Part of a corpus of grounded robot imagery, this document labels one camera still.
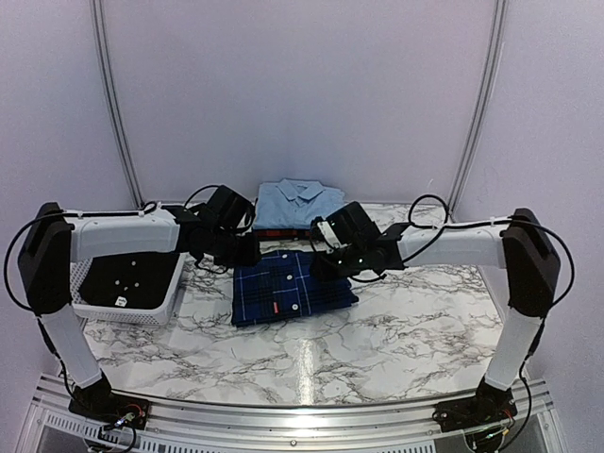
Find light blue shirt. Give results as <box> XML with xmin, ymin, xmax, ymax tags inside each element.
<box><xmin>253</xmin><ymin>178</ymin><xmax>345</xmax><ymax>230</ymax></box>

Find red plaid shirt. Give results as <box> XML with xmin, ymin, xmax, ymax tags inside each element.
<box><xmin>253</xmin><ymin>228</ymin><xmax>310</xmax><ymax>241</ymax></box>

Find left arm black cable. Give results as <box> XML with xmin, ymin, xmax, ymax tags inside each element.
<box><xmin>181</xmin><ymin>185</ymin><xmax>221</xmax><ymax>211</ymax></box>

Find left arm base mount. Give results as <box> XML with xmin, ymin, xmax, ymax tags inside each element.
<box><xmin>69</xmin><ymin>374</ymin><xmax>150</xmax><ymax>429</ymax></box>

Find aluminium front frame rail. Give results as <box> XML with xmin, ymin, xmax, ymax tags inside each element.
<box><xmin>15</xmin><ymin>375</ymin><xmax>568</xmax><ymax>452</ymax></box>

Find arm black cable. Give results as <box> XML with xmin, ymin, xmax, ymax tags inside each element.
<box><xmin>181</xmin><ymin>185</ymin><xmax>221</xmax><ymax>211</ymax></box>
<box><xmin>409</xmin><ymin>194</ymin><xmax>449</xmax><ymax>230</ymax></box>

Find black shirt in basket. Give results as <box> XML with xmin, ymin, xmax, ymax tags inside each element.
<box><xmin>77</xmin><ymin>252</ymin><xmax>180</xmax><ymax>310</ymax></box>

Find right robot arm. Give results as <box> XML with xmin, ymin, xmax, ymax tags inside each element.
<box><xmin>310</xmin><ymin>202</ymin><xmax>569</xmax><ymax>423</ymax></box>

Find white plastic basket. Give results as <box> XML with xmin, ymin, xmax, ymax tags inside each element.
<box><xmin>70</xmin><ymin>252</ymin><xmax>185</xmax><ymax>326</ymax></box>

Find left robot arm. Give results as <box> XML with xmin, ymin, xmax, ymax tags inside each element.
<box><xmin>7</xmin><ymin>185</ymin><xmax>260</xmax><ymax>420</ymax></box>

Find left aluminium wall post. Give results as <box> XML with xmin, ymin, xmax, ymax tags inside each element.
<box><xmin>90</xmin><ymin>0</ymin><xmax>144</xmax><ymax>207</ymax></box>

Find aluminium wall post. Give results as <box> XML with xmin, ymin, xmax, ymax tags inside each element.
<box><xmin>448</xmin><ymin>0</ymin><xmax>509</xmax><ymax>213</ymax></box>
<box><xmin>90</xmin><ymin>0</ymin><xmax>144</xmax><ymax>207</ymax></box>

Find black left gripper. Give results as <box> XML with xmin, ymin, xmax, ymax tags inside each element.
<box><xmin>208</xmin><ymin>226</ymin><xmax>260</xmax><ymax>267</ymax></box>

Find blue plaid long sleeve shirt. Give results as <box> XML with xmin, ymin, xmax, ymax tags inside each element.
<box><xmin>231</xmin><ymin>250</ymin><xmax>359</xmax><ymax>327</ymax></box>

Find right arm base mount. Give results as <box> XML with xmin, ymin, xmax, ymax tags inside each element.
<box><xmin>432</xmin><ymin>377</ymin><xmax>517</xmax><ymax>432</ymax></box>

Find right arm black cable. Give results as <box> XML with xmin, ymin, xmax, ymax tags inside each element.
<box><xmin>409</xmin><ymin>194</ymin><xmax>449</xmax><ymax>230</ymax></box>

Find right aluminium wall post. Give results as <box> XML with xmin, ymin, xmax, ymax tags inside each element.
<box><xmin>448</xmin><ymin>0</ymin><xmax>509</xmax><ymax>213</ymax></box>

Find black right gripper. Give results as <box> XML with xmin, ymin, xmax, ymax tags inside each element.
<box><xmin>310</xmin><ymin>243</ymin><xmax>368</xmax><ymax>284</ymax></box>

